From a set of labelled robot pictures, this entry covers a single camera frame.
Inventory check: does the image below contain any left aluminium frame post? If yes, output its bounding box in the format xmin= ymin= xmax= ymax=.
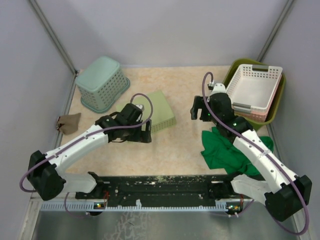
xmin=26 ymin=0 xmax=80 ymax=73

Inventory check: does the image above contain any right aluminium frame post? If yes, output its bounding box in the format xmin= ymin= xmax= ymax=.
xmin=256 ymin=0 xmax=296 ymax=62

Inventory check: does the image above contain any green cloth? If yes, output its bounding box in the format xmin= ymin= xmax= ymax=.
xmin=201 ymin=127 xmax=260 ymax=176

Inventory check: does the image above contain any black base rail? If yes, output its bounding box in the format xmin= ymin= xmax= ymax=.
xmin=75 ymin=174 xmax=240 ymax=208

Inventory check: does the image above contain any brown cloth pouch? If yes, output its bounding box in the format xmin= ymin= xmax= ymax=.
xmin=56 ymin=113 xmax=82 ymax=135

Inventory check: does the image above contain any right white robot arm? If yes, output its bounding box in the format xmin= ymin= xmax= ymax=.
xmin=190 ymin=82 xmax=312 ymax=222

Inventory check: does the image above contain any light green shallow basket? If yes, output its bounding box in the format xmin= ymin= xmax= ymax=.
xmin=132 ymin=90 xmax=177 ymax=136

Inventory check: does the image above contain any aluminium frame post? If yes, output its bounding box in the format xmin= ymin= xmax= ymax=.
xmin=26 ymin=0 xmax=80 ymax=73
xmin=256 ymin=0 xmax=296 ymax=62

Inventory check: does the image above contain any white perforated basket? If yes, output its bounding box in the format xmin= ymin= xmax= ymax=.
xmin=226 ymin=64 xmax=283 ymax=115

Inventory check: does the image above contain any teal perforated plastic basket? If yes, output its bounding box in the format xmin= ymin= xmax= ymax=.
xmin=75 ymin=56 xmax=131 ymax=114

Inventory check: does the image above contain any pink perforated basket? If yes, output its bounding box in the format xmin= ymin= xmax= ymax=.
xmin=227 ymin=72 xmax=282 ymax=123

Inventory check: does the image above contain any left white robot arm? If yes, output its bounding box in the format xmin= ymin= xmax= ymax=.
xmin=26 ymin=103 xmax=152 ymax=201

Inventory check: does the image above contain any white slotted cable duct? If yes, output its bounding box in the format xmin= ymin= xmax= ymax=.
xmin=40 ymin=200 xmax=244 ymax=212

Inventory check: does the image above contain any olive green large tub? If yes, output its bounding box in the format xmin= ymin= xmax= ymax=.
xmin=223 ymin=58 xmax=286 ymax=131

